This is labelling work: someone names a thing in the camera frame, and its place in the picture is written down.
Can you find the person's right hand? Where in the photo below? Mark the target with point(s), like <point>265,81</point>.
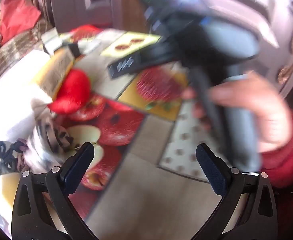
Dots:
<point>256,105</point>

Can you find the person's right forearm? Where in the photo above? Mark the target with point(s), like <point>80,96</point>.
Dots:
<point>286,160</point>

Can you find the white cardboard box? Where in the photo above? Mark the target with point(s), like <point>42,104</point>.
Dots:
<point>11,92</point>

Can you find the leopard print scrunchie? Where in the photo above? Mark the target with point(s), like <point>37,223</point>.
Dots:
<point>54,135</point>

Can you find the red plush toy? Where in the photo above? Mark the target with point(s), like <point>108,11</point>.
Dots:
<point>74,90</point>

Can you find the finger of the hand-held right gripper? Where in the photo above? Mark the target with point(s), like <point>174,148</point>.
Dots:
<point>126,66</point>

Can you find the red plastic bag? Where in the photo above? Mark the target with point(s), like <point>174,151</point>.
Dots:
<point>16,17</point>

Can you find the large yellow sponge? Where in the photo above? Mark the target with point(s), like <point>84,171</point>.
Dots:
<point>57,67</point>

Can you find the black box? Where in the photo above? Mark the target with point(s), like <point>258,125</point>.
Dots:
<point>74,50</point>

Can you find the white folded card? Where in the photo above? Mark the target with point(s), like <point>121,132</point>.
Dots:
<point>51,41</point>

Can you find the plaid cloth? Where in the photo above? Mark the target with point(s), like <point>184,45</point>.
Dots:
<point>11,52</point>

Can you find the red flat packet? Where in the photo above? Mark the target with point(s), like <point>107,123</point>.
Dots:
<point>86,31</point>

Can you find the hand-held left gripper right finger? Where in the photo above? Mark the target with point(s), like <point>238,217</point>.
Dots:
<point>215,175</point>

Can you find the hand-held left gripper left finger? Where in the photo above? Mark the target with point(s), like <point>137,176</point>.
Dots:
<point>74,172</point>

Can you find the fruit print tablecloth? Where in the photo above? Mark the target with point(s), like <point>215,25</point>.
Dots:
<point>141,185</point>

